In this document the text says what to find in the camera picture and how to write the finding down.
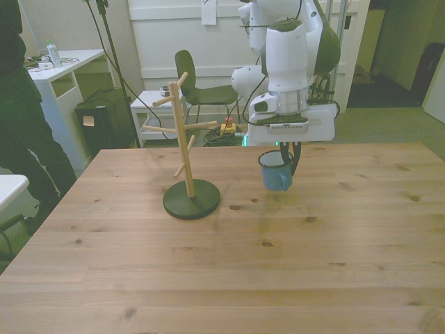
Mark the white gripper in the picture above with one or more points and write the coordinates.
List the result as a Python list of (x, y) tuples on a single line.
[(320, 125)]

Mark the blue enamel mug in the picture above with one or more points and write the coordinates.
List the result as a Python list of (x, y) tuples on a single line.
[(271, 179)]

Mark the wooden mug tree black base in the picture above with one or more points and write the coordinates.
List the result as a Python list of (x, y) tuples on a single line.
[(192, 206)]

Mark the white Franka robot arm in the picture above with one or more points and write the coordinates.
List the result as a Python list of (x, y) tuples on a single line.
[(286, 59)]

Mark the yellow red emergency stop button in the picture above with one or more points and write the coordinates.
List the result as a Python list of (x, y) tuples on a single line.
[(227, 127)]

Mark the cardboard boxes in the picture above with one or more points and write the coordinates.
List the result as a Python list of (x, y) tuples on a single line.
[(365, 74)]

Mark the dark shell chair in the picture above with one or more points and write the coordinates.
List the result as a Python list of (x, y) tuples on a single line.
[(186, 62)]

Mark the small grey device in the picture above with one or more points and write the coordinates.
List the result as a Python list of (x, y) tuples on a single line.
[(164, 91)]

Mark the small white side table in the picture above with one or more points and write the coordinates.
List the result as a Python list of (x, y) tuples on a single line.
[(147, 99)]

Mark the white paper sheet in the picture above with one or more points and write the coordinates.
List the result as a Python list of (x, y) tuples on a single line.
[(208, 12)]

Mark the black box cabinet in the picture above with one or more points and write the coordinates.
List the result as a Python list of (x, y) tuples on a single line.
[(104, 128)]

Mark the black tripod stand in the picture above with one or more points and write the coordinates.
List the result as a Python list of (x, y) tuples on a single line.
[(114, 69)]

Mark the orange sticky note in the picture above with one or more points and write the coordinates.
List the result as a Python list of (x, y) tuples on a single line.
[(88, 121)]

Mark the white desk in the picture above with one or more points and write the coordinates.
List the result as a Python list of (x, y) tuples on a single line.
[(62, 78)]

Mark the clear plastic bottle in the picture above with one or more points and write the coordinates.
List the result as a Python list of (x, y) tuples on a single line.
[(55, 54)]

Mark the white power adapter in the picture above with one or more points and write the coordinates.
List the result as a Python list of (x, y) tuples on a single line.
[(45, 65)]

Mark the person in dark clothes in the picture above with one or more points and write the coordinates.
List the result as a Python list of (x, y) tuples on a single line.
[(21, 121)]

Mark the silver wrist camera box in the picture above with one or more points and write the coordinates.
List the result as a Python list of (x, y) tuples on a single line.
[(285, 121)]

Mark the aluminium frame post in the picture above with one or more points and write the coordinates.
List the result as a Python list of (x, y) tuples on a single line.
[(328, 6), (342, 17)]

